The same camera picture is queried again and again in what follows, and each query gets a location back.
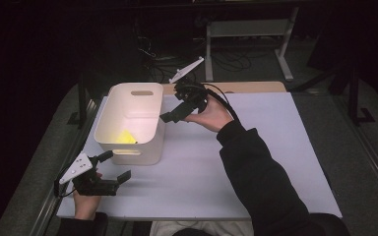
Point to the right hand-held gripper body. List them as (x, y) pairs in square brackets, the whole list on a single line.
[(192, 93)]

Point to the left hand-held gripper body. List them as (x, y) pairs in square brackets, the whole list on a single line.
[(88, 183)]

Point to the yellow shuttlecock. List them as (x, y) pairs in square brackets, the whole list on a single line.
[(125, 137)]

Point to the white plastic bin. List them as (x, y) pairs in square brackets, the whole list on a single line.
[(129, 114)]

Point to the person's left hand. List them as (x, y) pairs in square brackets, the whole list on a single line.
[(86, 203)]

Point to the person's right hand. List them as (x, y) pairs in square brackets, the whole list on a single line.
[(211, 114)]

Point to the black metal stand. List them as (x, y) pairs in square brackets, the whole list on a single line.
[(354, 95), (81, 105)]

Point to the person's lap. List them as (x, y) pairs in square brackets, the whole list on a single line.
[(203, 229)]

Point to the metal frame rail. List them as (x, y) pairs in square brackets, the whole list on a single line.
[(370, 157), (62, 170)]

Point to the white metal desk frame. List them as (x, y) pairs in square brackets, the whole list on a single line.
[(249, 29)]

